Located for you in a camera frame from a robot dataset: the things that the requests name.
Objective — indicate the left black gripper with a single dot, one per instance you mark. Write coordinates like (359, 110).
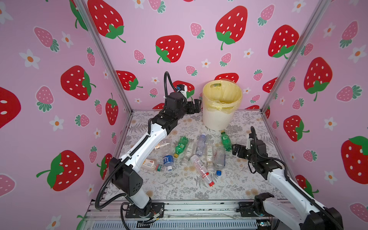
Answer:
(195, 107)

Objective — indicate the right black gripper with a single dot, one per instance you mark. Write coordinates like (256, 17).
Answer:
(240, 153)

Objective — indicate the green bottle yellow cap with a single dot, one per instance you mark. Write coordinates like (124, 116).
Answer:
(225, 139)
(181, 146)

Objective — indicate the clear bottle blue cap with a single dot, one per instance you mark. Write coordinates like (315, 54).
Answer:
(220, 160)

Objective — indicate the clear bottle green red label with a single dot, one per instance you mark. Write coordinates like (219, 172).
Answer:
(151, 165)

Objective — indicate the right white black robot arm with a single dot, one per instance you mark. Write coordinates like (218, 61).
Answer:
(306, 213)

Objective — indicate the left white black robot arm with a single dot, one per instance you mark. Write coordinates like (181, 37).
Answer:
(124, 170)

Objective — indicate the white bin with yellow liner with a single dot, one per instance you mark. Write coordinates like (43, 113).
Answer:
(221, 98)

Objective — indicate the clear bottle green white label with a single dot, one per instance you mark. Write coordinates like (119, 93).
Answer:
(209, 158)

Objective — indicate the clear bluish bottle upright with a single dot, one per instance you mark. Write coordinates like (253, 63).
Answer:
(201, 144)

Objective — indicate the clear bottle red cap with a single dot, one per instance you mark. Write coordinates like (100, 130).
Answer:
(202, 170)

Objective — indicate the clear bottle orange label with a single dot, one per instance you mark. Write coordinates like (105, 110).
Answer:
(164, 146)

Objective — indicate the small bottle blue label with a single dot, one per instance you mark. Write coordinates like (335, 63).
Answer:
(168, 162)

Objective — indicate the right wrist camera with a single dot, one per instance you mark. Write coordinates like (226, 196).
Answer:
(250, 138)

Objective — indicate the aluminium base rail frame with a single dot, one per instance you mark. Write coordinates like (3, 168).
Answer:
(183, 215)

